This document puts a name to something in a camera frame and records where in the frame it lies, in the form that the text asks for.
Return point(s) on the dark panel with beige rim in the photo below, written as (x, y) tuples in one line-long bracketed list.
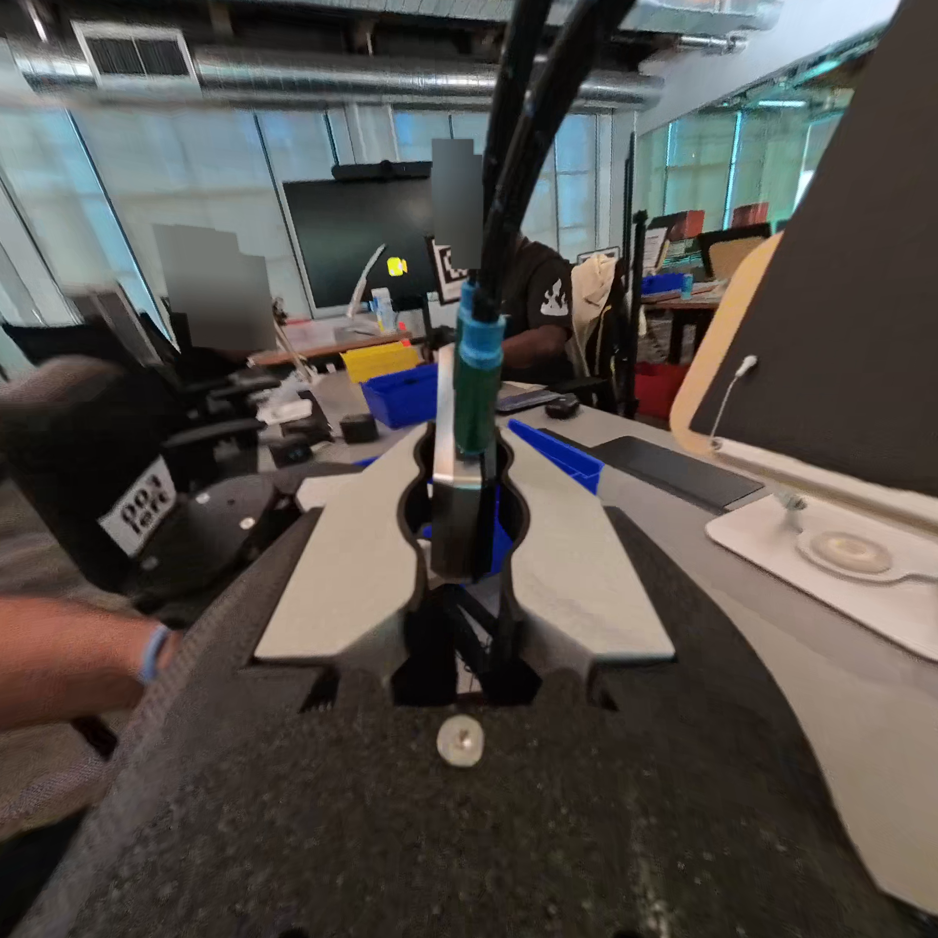
[(865, 293)]

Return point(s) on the blue wristband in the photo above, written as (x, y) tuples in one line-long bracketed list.
[(155, 652)]

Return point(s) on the small black round object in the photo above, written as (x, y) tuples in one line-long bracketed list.
[(564, 407)]

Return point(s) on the black smartphone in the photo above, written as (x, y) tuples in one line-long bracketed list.
[(527, 401)]

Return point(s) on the printed marker sign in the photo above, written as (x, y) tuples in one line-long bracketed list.
[(447, 286)]

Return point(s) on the red plastic bin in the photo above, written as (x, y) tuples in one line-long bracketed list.
[(659, 388)]

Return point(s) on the small blue plastic bin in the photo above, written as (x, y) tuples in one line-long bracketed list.
[(399, 399)]

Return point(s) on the small black box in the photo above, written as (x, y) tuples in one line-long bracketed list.
[(359, 429)]

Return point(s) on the silver air duct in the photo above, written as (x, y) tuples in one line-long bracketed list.
[(366, 77)]

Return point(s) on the white ceiling vent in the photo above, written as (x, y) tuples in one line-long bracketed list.
[(135, 55)]

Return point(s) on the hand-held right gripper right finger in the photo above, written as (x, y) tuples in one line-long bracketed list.
[(586, 579)]

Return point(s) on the yellow plastic bin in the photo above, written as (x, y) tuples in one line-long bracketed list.
[(377, 360)]

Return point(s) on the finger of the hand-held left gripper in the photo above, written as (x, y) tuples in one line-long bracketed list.
[(322, 489)]

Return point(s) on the grey desk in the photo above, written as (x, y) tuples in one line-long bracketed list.
[(791, 659)]

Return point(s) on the person's left forearm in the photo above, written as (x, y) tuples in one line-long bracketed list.
[(66, 659)]

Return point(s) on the black desk pad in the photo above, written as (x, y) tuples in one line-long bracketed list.
[(681, 473)]

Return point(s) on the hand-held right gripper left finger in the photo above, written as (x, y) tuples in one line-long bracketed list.
[(344, 579)]

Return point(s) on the large black monitor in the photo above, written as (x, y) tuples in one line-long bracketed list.
[(330, 242)]

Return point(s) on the silver switch box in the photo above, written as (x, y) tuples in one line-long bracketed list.
[(458, 527)]

